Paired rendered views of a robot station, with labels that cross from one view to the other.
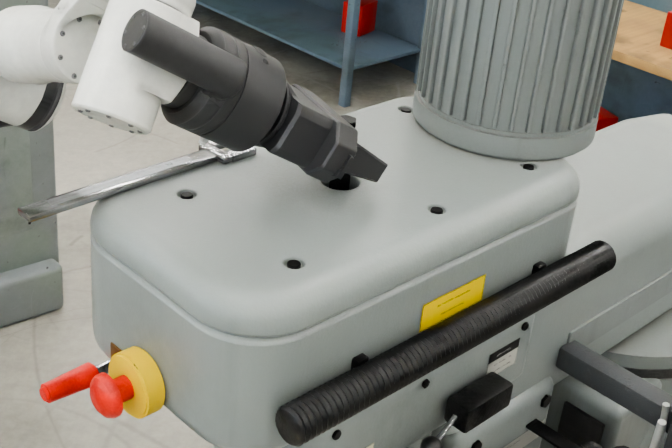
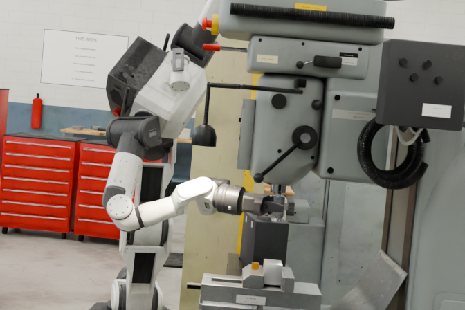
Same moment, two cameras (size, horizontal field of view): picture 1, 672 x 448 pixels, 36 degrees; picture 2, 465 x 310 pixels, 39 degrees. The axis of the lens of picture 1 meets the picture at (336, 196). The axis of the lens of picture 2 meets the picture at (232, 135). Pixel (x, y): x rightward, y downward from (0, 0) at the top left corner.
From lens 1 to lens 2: 163 cm
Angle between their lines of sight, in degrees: 50
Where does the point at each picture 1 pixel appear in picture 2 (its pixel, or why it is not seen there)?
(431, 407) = (308, 58)
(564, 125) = not seen: outside the picture
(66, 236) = not seen: outside the picture
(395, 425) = (288, 55)
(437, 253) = not seen: outside the picture
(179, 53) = not seen: outside the picture
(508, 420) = (358, 97)
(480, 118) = not seen: outside the picture
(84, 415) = not seen: outside the picture
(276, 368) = not seen: outside the picture
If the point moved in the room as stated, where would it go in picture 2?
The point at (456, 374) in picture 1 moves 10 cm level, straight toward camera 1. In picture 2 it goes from (320, 50) to (293, 46)
